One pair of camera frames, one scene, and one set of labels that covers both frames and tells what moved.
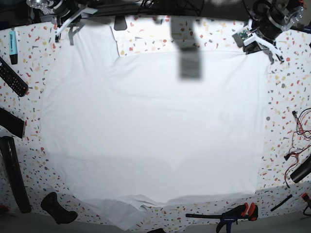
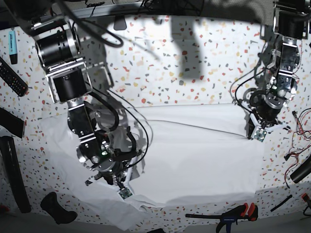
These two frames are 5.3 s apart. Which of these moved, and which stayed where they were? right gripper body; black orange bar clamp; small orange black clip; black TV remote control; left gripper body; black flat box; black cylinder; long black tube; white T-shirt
Moved: left gripper body; white T-shirt; right gripper body
Stayed: black cylinder; black flat box; black TV remote control; long black tube; black orange bar clamp; small orange black clip
